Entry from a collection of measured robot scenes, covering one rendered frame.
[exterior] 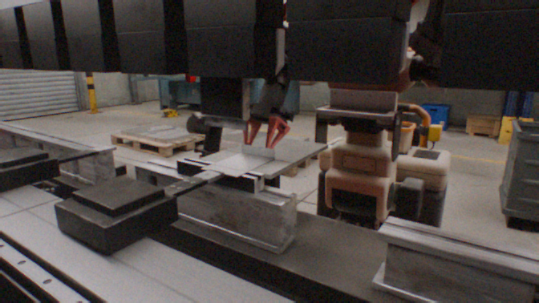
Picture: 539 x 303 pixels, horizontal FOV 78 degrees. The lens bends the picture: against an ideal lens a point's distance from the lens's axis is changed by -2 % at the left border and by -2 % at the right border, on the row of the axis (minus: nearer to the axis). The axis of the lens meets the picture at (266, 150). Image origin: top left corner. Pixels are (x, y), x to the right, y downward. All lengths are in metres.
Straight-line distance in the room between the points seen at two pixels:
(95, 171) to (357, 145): 0.85
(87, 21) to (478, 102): 6.54
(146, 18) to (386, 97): 0.75
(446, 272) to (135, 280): 0.39
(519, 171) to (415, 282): 2.43
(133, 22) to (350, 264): 0.60
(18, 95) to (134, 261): 7.92
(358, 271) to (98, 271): 0.38
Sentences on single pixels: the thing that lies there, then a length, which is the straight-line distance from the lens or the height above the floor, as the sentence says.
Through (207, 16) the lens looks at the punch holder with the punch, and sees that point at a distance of 0.60.
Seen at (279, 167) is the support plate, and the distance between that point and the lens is 0.66.
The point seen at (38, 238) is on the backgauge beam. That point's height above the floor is 0.98.
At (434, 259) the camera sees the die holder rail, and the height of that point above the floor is 0.95.
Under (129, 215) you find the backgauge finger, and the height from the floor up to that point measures 1.02.
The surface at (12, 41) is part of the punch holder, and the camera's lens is 1.23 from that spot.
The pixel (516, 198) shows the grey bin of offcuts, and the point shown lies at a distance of 2.99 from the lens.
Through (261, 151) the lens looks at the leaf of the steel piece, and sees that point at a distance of 0.72.
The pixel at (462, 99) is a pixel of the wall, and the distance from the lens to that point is 6.94.
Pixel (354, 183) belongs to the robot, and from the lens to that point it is 1.22.
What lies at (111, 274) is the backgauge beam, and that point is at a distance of 0.42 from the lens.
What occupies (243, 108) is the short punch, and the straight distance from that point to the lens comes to 0.59.
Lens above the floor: 1.21
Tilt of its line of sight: 16 degrees down
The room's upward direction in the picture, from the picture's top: straight up
